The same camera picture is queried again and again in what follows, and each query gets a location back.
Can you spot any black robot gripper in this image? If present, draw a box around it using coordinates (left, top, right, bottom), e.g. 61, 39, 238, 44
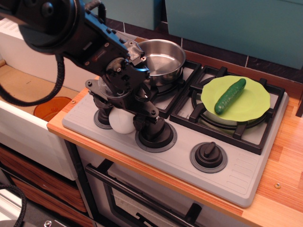
85, 79, 159, 140

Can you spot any white toy mushroom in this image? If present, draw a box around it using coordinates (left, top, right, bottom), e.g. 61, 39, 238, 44
109, 108, 135, 134

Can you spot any green toy pickle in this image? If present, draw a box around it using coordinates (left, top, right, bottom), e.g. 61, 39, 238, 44
214, 79, 246, 115

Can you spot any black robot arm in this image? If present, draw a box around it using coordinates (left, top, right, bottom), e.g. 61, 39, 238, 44
0, 0, 163, 138

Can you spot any black left stove knob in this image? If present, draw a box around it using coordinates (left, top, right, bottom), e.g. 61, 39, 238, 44
94, 110, 112, 130

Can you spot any black stove knob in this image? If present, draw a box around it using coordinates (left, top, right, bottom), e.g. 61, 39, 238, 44
190, 142, 228, 174
135, 117, 178, 153
94, 110, 112, 130

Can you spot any black middle stove knob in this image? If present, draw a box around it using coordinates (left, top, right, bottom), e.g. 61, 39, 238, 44
135, 117, 178, 153

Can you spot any stainless steel pot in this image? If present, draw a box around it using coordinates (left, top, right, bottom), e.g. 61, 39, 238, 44
138, 39, 186, 86

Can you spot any black right stove knob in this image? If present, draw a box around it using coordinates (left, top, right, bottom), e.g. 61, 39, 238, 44
190, 142, 228, 174

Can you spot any grey toy stove top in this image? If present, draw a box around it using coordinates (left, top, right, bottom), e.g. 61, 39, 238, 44
61, 59, 290, 209

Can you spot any lime green plate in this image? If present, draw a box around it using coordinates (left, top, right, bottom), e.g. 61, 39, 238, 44
201, 75, 270, 122

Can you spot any black left burner grate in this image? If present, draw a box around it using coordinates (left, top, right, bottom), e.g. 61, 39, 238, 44
147, 60, 202, 119

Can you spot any black burner grate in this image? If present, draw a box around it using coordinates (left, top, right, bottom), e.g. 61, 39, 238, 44
147, 60, 202, 119
170, 66, 287, 155

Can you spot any toy oven door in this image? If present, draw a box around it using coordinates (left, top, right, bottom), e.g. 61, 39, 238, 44
78, 147, 245, 227

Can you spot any wooden drawer front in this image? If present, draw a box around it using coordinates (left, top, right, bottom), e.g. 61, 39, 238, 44
0, 144, 93, 227

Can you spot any black right burner grate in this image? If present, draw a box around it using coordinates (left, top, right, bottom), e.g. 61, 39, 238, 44
170, 66, 287, 155

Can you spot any brass countertop screw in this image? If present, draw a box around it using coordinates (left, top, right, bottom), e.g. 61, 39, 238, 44
275, 183, 281, 189

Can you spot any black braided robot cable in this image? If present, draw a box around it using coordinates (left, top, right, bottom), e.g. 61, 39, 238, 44
0, 54, 65, 107

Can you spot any black oven door handle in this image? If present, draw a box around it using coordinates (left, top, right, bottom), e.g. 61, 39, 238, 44
85, 164, 202, 227

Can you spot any black braided foreground cable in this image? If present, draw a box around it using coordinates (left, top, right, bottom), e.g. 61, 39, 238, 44
0, 184, 27, 227

